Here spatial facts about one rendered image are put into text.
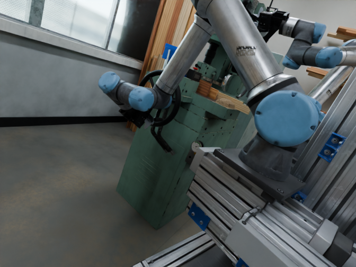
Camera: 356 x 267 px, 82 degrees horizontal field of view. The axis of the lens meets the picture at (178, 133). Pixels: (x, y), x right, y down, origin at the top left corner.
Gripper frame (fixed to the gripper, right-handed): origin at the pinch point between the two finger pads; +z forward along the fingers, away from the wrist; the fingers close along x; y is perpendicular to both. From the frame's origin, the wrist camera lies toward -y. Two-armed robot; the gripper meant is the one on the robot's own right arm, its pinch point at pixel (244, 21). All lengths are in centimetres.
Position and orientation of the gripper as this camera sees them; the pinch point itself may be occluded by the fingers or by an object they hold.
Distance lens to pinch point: 121.8
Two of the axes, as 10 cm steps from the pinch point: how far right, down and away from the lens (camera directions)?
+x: -6.5, 6.4, -4.1
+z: -7.5, -4.6, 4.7
